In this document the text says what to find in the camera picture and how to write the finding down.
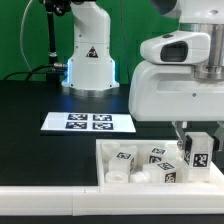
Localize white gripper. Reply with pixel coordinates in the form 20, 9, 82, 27
129, 31, 224, 152

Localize white square tabletop tray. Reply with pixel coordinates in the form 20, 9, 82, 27
96, 139, 224, 188

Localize white marker base sheet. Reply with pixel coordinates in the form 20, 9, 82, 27
41, 112, 136, 133

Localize white L-shaped corner fence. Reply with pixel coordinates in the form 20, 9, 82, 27
0, 179, 224, 216

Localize black cables on table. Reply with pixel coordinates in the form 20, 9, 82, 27
2, 61, 69, 82

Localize black camera stand pole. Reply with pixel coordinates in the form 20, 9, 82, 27
39, 0, 71, 85

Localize grey cable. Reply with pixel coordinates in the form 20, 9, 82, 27
19, 0, 35, 73

